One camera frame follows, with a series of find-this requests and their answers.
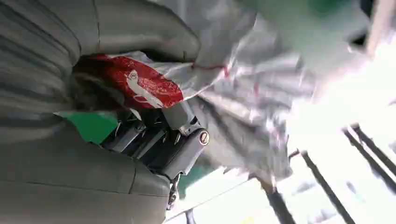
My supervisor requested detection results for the ribbed grey right arm sleeve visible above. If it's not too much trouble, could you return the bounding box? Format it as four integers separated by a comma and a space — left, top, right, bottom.
0, 0, 82, 147

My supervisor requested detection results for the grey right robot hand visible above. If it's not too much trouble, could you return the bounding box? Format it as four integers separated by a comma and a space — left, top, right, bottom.
0, 0, 211, 224

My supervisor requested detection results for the black metal bar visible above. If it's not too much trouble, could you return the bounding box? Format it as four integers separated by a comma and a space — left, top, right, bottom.
300, 151, 356, 224
342, 123, 396, 194
261, 182, 296, 224

